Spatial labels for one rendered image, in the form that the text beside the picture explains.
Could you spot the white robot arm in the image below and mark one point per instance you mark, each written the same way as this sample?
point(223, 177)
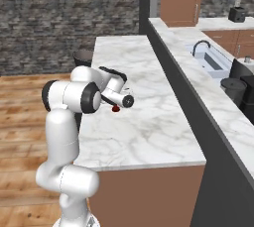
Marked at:
point(63, 138)

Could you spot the marble dining counter brown base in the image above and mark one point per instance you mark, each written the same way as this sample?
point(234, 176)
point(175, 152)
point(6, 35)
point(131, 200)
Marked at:
point(145, 132)

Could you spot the small red object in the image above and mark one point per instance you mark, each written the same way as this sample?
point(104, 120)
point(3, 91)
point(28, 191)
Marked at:
point(115, 108)

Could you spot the dark round stool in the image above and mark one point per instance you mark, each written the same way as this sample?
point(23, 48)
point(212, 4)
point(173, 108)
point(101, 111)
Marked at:
point(82, 58)

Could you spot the black curved tap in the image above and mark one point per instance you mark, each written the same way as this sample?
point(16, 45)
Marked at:
point(200, 43)

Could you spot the steel sink basin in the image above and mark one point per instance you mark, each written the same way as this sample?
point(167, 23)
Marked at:
point(211, 61)

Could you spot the dark grey round pot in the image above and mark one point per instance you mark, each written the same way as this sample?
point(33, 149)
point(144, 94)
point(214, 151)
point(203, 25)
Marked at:
point(234, 89)

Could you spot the tall brown cupboard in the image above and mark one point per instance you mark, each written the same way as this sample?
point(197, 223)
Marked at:
point(181, 1)

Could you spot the black coffee machine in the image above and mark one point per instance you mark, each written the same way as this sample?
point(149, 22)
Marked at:
point(245, 89)

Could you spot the brown base cupboards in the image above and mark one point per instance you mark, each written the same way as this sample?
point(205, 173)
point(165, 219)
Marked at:
point(233, 41)

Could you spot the black toaster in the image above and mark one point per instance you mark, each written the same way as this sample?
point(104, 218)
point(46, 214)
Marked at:
point(236, 14)

